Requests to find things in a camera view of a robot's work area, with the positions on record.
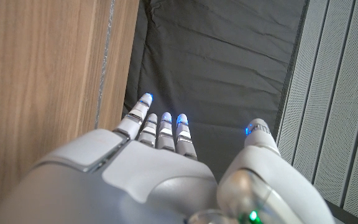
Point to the grey tape outline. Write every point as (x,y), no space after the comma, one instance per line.
(106,59)

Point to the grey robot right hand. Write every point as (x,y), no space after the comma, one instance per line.
(135,174)

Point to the black backdrop cloth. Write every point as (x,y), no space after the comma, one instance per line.
(213,62)

